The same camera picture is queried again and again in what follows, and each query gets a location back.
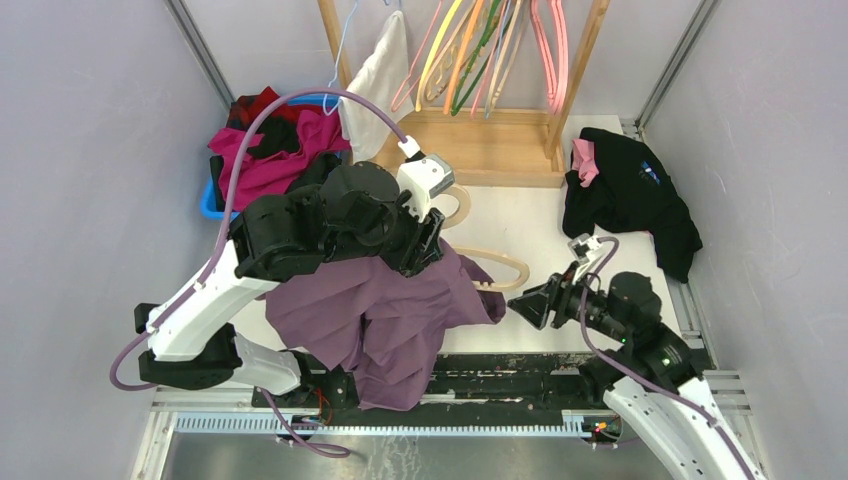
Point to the beige wooden hanger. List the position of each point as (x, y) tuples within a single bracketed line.
[(463, 199)]

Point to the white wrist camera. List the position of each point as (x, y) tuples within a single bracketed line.
[(423, 176), (586, 250)]

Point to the white skirt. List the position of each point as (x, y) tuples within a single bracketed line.
[(365, 131)]

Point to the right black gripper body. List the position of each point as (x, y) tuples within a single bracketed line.
[(570, 300)]

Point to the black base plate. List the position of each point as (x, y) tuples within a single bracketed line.
[(464, 390)]

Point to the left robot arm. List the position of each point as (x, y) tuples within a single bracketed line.
[(360, 210)]

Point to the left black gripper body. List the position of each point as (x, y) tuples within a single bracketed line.
[(412, 238)]

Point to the wooden hanger rack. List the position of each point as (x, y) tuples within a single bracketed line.
[(517, 147)]

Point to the green hanger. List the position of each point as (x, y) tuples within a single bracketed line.
[(474, 64)]

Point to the pink hanger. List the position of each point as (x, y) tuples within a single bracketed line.
[(554, 54)]

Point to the purple garment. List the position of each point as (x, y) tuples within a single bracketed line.
[(382, 327)]

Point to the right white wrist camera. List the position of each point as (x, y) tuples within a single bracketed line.
[(586, 250)]

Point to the magenta garment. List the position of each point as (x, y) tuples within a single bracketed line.
[(265, 159)]

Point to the black garment pile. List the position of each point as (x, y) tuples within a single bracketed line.
[(632, 193)]

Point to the pink garment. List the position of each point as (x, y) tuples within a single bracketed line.
[(584, 161)]

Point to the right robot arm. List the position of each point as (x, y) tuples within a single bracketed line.
[(652, 381)]

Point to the orange hanger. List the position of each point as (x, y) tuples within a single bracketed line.
[(467, 35)]

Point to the blue plastic bin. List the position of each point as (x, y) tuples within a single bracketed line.
[(280, 157)]

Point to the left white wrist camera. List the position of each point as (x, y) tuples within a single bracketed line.
[(423, 176)]

